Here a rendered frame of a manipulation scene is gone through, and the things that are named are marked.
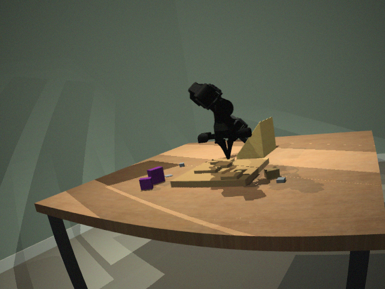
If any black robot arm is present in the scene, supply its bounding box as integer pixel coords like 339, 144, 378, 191
188, 82, 248, 139

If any small purple block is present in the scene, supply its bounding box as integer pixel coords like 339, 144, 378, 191
139, 177, 153, 190

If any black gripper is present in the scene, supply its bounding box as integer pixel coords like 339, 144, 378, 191
198, 116, 252, 160

